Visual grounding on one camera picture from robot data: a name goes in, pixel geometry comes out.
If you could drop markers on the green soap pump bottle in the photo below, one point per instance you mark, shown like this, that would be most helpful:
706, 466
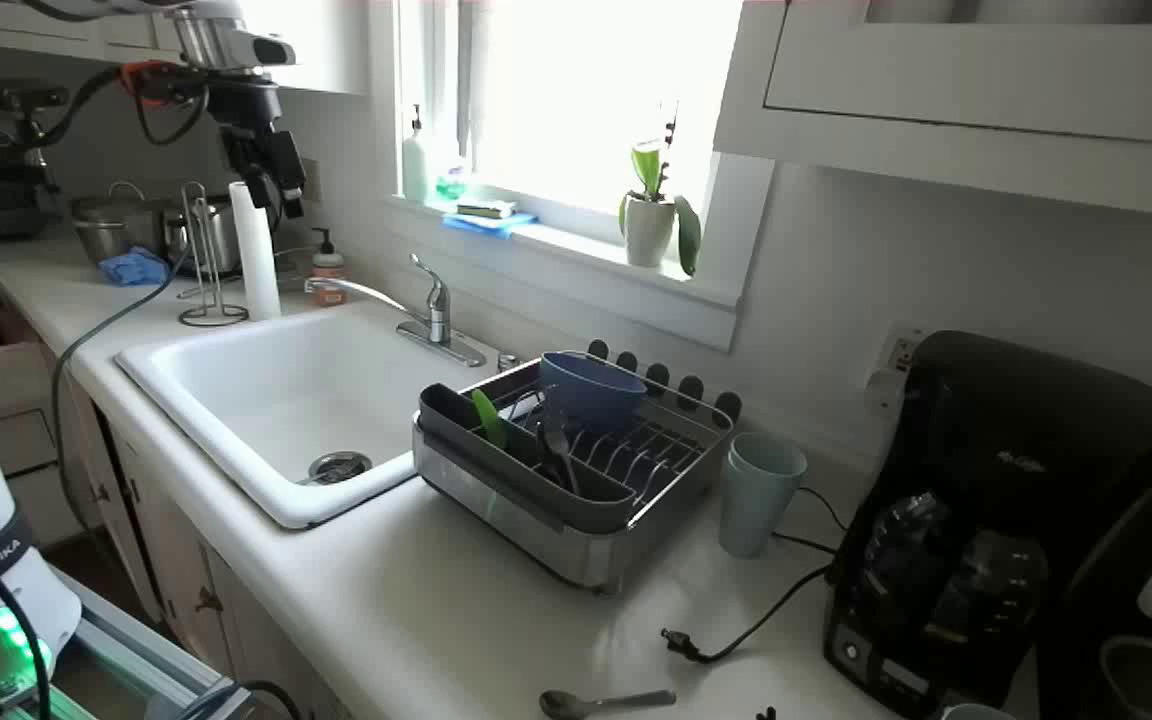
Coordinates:
413, 165

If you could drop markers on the potted plant white pot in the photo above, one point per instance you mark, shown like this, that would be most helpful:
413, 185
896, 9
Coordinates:
651, 228

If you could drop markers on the black kitchen appliance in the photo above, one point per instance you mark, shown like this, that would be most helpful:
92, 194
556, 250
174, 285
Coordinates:
1082, 587

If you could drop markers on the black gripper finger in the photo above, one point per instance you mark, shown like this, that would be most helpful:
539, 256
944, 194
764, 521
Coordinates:
291, 181
258, 175

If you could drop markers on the sponge in tray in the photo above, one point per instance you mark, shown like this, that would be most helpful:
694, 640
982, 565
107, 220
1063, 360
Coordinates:
487, 208

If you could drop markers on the white kitchen sink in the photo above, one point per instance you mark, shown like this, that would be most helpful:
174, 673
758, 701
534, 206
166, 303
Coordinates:
258, 384

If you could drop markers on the blue crumpled rag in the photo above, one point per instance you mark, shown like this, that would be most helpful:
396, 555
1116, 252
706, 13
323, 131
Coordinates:
139, 264

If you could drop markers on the metal spoon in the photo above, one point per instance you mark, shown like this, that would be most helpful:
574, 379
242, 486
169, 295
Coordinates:
560, 701

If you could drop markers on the grey steel dish rack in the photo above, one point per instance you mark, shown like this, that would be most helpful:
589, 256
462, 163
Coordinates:
520, 513

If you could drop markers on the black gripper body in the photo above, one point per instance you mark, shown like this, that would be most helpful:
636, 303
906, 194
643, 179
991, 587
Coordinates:
250, 111

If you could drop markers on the pale teal cup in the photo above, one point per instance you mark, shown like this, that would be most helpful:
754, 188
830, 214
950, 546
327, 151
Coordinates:
758, 500

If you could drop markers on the robot mounting stand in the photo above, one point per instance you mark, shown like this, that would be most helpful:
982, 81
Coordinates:
108, 665

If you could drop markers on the amber soap dispenser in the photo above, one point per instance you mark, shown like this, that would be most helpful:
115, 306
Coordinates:
327, 277

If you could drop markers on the white base cabinets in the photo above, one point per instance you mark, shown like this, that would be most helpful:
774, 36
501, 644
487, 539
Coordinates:
177, 561

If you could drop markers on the steel pot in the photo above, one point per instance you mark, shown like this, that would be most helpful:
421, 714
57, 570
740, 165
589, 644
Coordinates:
108, 224

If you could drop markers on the chrome faucet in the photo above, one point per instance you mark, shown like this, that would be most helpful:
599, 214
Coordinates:
433, 315

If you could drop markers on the white framed window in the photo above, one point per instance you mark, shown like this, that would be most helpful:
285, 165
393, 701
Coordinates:
578, 92

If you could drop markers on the metal paper towel holder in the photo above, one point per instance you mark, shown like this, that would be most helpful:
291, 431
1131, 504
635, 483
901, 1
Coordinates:
208, 315

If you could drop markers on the black coffee maker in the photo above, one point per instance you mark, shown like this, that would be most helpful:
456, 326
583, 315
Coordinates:
1002, 443

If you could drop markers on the white wall outlet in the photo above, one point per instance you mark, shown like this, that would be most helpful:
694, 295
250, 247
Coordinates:
893, 365

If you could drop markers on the steel kettle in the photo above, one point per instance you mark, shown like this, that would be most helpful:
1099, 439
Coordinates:
182, 237

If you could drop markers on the white paper towel roll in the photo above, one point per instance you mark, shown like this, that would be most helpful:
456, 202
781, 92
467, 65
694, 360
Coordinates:
258, 262

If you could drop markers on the small teal bottle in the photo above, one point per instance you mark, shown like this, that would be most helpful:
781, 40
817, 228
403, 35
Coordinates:
449, 188

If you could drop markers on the green utensil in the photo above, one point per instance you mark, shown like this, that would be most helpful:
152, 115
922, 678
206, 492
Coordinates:
491, 419

